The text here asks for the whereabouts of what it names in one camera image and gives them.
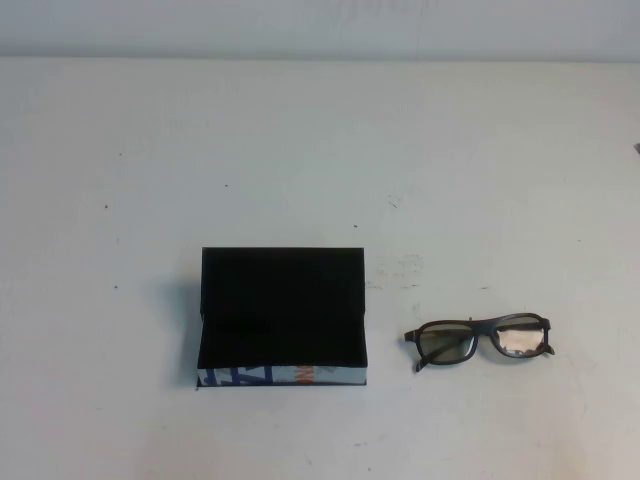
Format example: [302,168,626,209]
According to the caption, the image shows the black printed glasses case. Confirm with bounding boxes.
[194,246,370,392]

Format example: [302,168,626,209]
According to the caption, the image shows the dark-framed glasses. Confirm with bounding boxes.
[401,312,556,374]

